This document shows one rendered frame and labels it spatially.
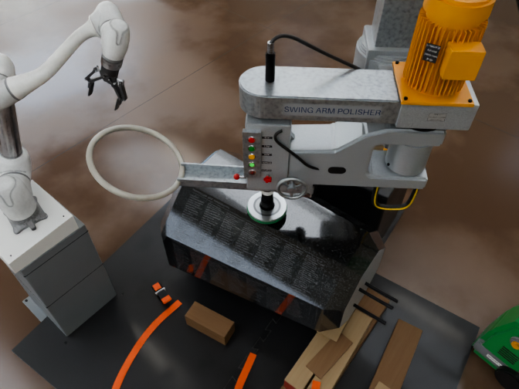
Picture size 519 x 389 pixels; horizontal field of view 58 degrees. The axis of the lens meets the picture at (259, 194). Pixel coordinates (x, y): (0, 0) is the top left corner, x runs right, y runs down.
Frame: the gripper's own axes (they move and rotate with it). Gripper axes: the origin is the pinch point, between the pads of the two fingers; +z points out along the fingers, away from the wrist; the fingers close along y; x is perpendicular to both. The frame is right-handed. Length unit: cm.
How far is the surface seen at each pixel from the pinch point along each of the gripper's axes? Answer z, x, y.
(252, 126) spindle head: -29, 0, 66
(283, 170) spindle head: -10, 6, 88
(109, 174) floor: 166, 94, -22
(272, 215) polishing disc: 28, 13, 98
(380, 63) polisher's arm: -47, 73, 108
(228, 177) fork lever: 19, 13, 67
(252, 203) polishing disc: 32, 18, 85
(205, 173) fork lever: 23, 12, 56
